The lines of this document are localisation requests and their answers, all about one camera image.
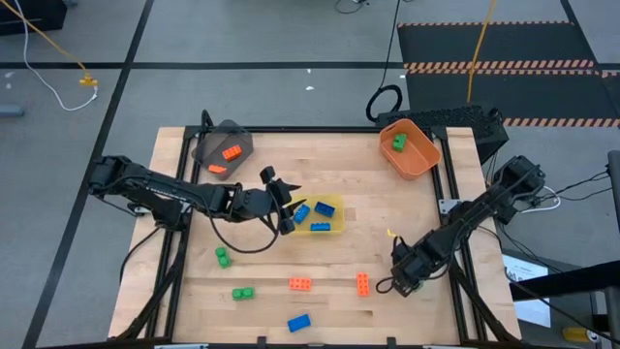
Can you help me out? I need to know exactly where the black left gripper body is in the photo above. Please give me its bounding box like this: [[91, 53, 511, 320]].
[[232, 166, 296, 237]]

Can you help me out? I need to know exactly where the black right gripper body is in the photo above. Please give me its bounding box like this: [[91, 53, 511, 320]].
[[390, 237, 432, 297]]

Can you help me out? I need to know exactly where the yellow translucent plastic bin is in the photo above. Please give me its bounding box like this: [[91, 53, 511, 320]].
[[285, 193, 347, 238]]

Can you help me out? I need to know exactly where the grey translucent plastic bin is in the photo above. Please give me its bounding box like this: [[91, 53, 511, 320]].
[[191, 118, 255, 180]]

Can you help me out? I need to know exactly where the orange plastic bin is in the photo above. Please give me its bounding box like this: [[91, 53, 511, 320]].
[[379, 118, 443, 179]]

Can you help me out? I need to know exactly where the white paper sheet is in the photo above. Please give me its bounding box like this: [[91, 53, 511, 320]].
[[502, 254, 552, 329]]

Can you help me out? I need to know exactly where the black stand bar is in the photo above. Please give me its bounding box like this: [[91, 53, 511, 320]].
[[508, 260, 620, 349]]

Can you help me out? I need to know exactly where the small yellow object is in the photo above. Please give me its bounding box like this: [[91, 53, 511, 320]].
[[561, 327, 593, 344]]

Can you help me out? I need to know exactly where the black hazard-striped floor mat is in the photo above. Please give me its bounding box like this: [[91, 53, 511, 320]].
[[405, 67, 620, 130], [396, 19, 600, 70]]

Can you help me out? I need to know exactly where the black equipment box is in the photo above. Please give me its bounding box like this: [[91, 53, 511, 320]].
[[0, 0, 68, 36]]

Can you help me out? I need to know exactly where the black aluminium table frame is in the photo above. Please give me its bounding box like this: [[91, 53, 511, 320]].
[[113, 109, 522, 349]]

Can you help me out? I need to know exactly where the black coiled cable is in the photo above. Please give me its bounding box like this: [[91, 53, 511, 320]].
[[365, 0, 406, 124]]

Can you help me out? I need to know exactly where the white cable loop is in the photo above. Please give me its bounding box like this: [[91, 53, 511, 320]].
[[520, 186, 563, 215]]

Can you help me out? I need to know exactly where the thin black cable loop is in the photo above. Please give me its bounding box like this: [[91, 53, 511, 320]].
[[334, 0, 372, 15]]

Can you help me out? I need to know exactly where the yellow cable with plug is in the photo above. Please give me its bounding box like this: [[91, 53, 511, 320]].
[[0, 0, 100, 88]]

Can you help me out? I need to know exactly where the grey post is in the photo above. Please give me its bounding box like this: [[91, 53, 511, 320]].
[[607, 149, 620, 234]]

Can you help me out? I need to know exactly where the long yellow cable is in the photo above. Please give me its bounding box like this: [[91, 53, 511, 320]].
[[466, 0, 498, 105]]

